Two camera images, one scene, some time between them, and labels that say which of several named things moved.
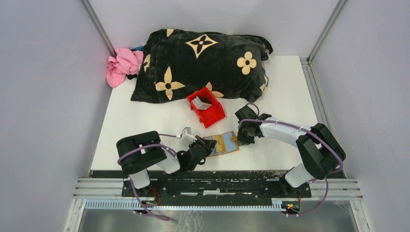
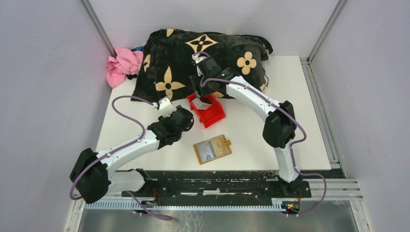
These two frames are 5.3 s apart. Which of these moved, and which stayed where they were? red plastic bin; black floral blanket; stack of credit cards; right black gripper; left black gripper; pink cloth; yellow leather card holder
Moved: right black gripper; left black gripper; yellow leather card holder
Stayed: pink cloth; black floral blanket; stack of credit cards; red plastic bin
